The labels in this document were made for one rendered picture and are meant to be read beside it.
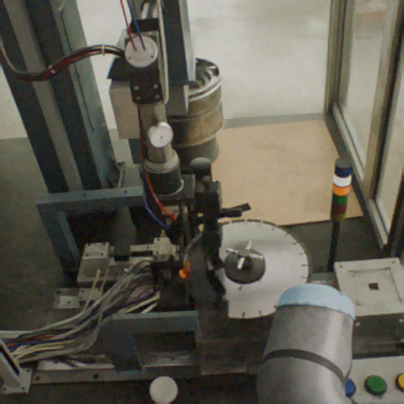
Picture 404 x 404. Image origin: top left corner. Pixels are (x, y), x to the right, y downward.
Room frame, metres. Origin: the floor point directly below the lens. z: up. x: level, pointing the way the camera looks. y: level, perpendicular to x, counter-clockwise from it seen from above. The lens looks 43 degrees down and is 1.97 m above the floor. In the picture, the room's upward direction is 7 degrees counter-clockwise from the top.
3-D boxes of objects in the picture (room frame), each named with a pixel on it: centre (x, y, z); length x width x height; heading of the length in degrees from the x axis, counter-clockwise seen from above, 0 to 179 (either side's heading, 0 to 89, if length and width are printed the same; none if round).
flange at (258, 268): (0.88, -0.08, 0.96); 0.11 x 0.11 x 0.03
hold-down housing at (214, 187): (0.86, 0.00, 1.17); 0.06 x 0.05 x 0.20; 77
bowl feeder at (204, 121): (1.66, 0.05, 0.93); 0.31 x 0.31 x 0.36
